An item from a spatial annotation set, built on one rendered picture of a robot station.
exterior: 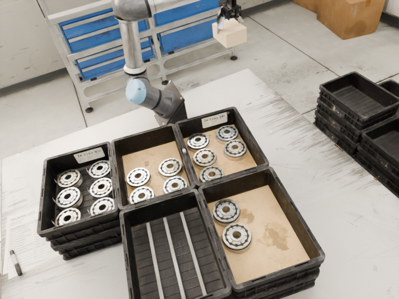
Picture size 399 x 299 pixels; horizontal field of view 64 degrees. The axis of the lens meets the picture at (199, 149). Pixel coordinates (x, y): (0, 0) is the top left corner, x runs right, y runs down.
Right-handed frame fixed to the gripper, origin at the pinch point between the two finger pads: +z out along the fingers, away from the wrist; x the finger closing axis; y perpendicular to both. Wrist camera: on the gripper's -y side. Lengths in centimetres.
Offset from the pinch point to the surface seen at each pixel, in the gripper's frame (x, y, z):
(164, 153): -58, 41, 27
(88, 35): -65, -138, 39
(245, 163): -29, 65, 26
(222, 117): -26, 40, 20
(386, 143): 72, 61, 71
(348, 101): 71, 27, 60
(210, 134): -34, 41, 27
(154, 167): -65, 46, 27
